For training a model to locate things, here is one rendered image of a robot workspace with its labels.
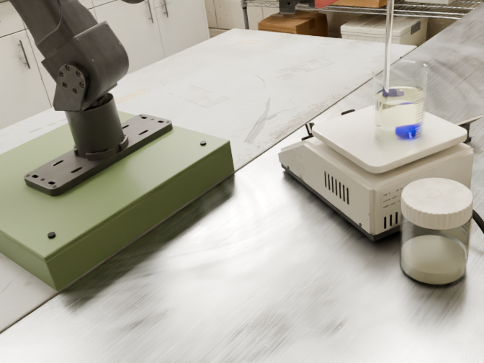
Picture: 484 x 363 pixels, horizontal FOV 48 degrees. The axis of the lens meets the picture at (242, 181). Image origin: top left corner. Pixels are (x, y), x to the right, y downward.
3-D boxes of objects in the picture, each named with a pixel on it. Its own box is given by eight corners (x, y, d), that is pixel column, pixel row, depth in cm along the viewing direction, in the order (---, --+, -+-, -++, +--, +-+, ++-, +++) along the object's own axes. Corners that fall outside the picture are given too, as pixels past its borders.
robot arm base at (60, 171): (164, 73, 71) (129, 67, 75) (32, 136, 58) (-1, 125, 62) (176, 127, 75) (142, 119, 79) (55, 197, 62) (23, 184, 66)
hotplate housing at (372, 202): (277, 168, 70) (271, 112, 66) (361, 139, 74) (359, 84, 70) (386, 258, 52) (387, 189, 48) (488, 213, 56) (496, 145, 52)
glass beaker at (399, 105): (389, 123, 59) (390, 51, 55) (436, 134, 55) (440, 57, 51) (358, 145, 55) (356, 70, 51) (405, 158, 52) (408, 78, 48)
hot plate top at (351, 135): (307, 133, 60) (307, 126, 60) (395, 104, 64) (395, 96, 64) (374, 176, 51) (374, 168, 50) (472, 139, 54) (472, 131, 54)
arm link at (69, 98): (121, 39, 66) (83, 40, 68) (80, 64, 59) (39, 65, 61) (133, 87, 69) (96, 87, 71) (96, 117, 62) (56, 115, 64)
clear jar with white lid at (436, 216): (417, 294, 48) (420, 220, 44) (388, 254, 53) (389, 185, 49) (480, 279, 48) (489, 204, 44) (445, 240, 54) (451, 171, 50)
